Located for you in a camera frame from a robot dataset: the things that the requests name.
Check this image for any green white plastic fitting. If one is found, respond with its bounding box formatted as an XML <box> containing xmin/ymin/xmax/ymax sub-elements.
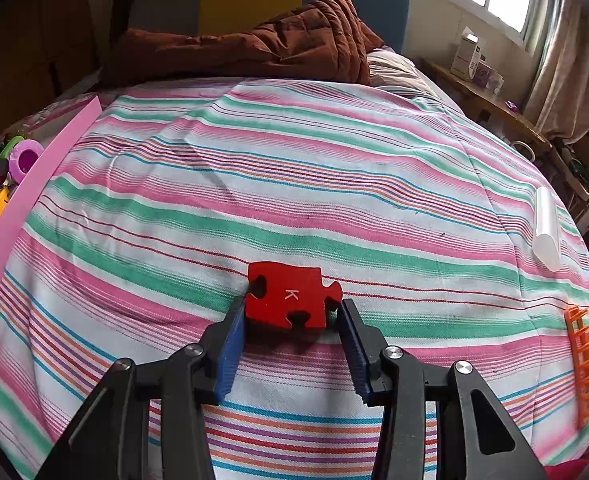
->
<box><xmin>0</xmin><ymin>134</ymin><xmax>24</xmax><ymax>159</ymax></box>

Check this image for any magenta plastic funnel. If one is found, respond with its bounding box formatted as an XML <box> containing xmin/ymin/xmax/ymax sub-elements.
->
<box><xmin>8</xmin><ymin>139</ymin><xmax>45</xmax><ymax>184</ymax></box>

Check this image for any red puzzle piece block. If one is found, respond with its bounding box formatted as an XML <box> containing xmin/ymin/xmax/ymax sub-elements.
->
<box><xmin>246</xmin><ymin>261</ymin><xmax>343</xmax><ymax>330</ymax></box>

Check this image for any pink white tray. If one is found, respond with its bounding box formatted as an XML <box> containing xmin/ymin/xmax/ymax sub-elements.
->
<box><xmin>0</xmin><ymin>96</ymin><xmax>102</xmax><ymax>281</ymax></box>

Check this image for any striped bedspread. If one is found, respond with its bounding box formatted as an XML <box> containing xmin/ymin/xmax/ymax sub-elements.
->
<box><xmin>0</xmin><ymin>79</ymin><xmax>589</xmax><ymax>479</ymax></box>

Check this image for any white plastic tube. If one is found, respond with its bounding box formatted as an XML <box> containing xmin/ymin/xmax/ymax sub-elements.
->
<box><xmin>532</xmin><ymin>186</ymin><xmax>561</xmax><ymax>272</ymax></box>

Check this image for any orange plastic rack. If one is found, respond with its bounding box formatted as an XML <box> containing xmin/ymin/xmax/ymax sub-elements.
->
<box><xmin>564</xmin><ymin>306</ymin><xmax>589</xmax><ymax>429</ymax></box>

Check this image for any wooden side table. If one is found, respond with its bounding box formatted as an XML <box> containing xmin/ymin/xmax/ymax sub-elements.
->
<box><xmin>419</xmin><ymin>58</ymin><xmax>551</xmax><ymax>156</ymax></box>

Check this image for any white pillow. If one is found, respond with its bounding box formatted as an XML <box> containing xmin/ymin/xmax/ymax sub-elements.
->
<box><xmin>367</xmin><ymin>48</ymin><xmax>437</xmax><ymax>96</ymax></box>

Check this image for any purple small box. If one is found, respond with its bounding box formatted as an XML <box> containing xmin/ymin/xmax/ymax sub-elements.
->
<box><xmin>472</xmin><ymin>61</ymin><xmax>503</xmax><ymax>94</ymax></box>

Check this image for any white carton box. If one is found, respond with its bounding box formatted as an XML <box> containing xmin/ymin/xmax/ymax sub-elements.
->
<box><xmin>451</xmin><ymin>27</ymin><xmax>482</xmax><ymax>81</ymax></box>

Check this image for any rust brown quilt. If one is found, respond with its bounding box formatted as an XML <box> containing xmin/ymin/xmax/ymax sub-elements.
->
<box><xmin>99</xmin><ymin>0</ymin><xmax>384</xmax><ymax>88</ymax></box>

